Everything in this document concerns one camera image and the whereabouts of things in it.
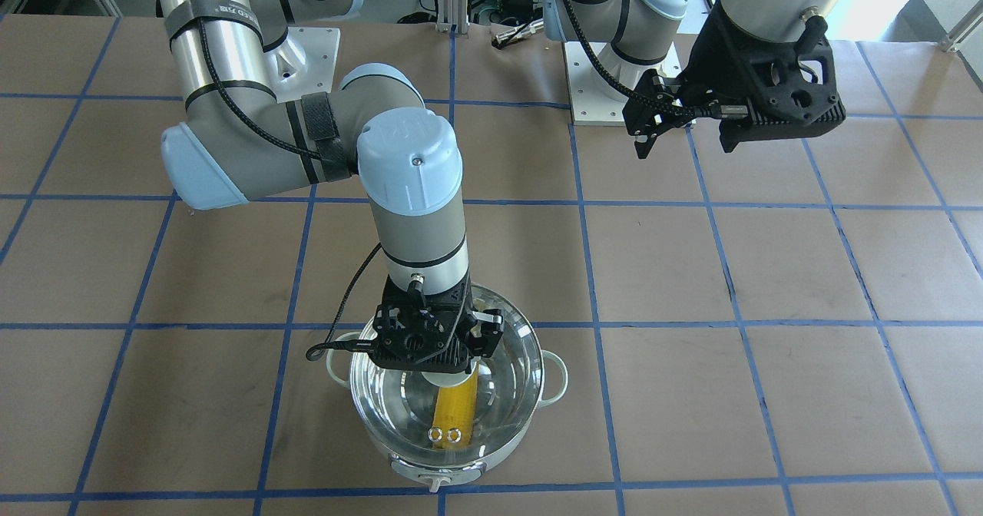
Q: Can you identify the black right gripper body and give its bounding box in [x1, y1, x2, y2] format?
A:
[372, 276, 505, 375]

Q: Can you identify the white metal cooking pot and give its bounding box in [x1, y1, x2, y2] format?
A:
[326, 282, 569, 494]

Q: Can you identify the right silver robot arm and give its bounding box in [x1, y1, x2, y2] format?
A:
[161, 0, 504, 375]

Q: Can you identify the yellow corn cob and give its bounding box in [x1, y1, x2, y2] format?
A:
[429, 370, 478, 449]

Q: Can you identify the brown paper table cover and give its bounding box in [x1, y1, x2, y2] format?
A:
[1, 15, 982, 515]

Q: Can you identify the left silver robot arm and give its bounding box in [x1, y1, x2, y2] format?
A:
[544, 0, 847, 159]

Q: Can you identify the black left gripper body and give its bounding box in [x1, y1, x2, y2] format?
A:
[622, 6, 847, 159]

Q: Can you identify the glass pot lid with knob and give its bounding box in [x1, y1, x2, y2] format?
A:
[349, 282, 544, 457]

